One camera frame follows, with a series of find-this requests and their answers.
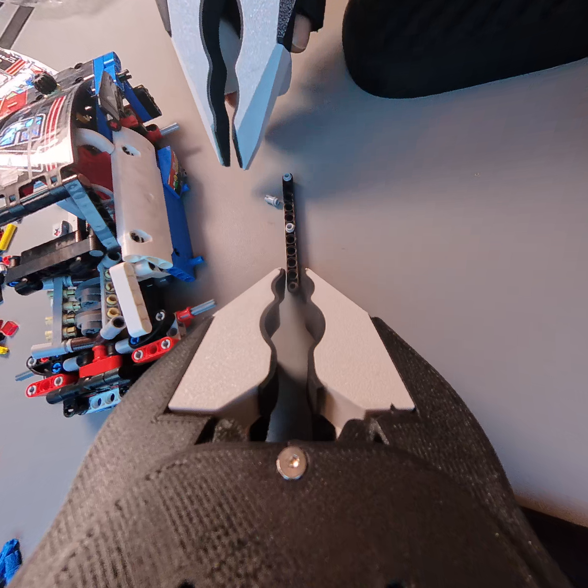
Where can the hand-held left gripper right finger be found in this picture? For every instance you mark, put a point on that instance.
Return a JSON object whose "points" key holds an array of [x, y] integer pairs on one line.
{"points": [[358, 363]]}

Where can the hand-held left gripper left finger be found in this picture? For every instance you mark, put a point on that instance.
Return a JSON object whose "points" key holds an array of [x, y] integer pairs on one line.
{"points": [[225, 363]]}

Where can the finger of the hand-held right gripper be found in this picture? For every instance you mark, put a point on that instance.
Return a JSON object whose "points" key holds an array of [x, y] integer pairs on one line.
{"points": [[262, 69], [188, 41]]}

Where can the black lego beam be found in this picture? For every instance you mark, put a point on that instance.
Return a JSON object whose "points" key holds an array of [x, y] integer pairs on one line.
{"points": [[292, 257]]}

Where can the partly built lego car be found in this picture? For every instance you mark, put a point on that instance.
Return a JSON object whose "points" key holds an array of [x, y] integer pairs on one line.
{"points": [[138, 193]]}

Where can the pile of colourful lego pieces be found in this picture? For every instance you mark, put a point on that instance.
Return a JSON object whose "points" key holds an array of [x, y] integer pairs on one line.
{"points": [[8, 236]]}

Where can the person's right hand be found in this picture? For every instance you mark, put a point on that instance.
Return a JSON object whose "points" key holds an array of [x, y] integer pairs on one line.
{"points": [[302, 36]]}

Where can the shiny sticker sheet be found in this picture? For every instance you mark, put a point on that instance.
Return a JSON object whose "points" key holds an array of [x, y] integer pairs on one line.
{"points": [[16, 62]]}

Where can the black padded chair armrest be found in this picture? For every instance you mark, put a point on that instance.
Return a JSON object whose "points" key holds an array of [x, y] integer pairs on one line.
{"points": [[459, 46]]}

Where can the pile of blue black pins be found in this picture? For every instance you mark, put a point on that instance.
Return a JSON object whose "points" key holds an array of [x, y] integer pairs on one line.
{"points": [[10, 558]]}

